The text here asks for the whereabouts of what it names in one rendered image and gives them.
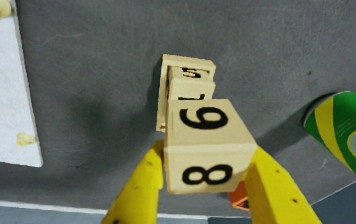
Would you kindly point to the green and yellow drink can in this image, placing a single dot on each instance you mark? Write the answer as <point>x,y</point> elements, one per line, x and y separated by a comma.
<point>332,122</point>

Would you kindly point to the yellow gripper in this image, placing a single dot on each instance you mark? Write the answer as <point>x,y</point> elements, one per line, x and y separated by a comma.
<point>273,196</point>

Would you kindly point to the cream number cube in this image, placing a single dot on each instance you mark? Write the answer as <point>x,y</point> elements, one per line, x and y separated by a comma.
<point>207,148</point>
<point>188,84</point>

